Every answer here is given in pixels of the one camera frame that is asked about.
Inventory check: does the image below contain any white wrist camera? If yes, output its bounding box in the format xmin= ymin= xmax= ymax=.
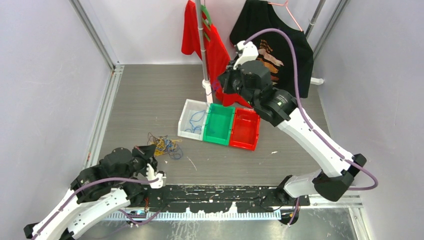
xmin=146 ymin=163 xmax=167 ymax=189
xmin=233 ymin=40 xmax=259 ymax=70

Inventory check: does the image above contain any black printed t-shirt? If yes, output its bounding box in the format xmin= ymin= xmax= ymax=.
xmin=229 ymin=0 xmax=315 ymax=100

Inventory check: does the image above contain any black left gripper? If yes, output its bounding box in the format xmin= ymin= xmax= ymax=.
xmin=112 ymin=143 xmax=159 ymax=185

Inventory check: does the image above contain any multicolour cable bundle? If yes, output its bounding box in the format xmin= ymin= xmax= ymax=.
xmin=146 ymin=132 xmax=184 ymax=161

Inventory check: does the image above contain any red plastic bin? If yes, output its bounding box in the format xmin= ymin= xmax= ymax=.
xmin=229 ymin=107 xmax=261 ymax=151

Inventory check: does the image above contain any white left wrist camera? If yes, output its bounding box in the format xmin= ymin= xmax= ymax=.
xmin=146 ymin=163 xmax=167 ymax=189

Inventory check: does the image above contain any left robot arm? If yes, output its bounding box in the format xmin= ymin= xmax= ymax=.
xmin=23 ymin=144 xmax=165 ymax=240

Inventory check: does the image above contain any green plastic bin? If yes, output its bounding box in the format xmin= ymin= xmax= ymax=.
xmin=203 ymin=103 xmax=236 ymax=146

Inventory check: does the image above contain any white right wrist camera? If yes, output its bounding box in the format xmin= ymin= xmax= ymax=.
xmin=233 ymin=40 xmax=259 ymax=70

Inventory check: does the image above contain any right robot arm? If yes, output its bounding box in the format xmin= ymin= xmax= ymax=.
xmin=218 ymin=60 xmax=367 ymax=206

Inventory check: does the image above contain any red t-shirt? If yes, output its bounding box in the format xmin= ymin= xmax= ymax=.
xmin=180 ymin=0 xmax=253 ymax=109

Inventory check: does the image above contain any pink clothes hanger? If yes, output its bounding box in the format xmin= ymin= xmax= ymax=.
xmin=268 ymin=0 xmax=303 ymax=32

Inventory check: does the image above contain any green clothes hanger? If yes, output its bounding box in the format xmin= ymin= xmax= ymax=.
xmin=200 ymin=4 xmax=212 ymax=42

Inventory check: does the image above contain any metal clothes stand pole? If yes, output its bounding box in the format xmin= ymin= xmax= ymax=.
xmin=194 ymin=0 xmax=213 ymax=104

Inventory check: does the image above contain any white plastic bin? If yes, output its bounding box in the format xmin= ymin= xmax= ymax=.
xmin=177 ymin=99 xmax=210 ymax=141

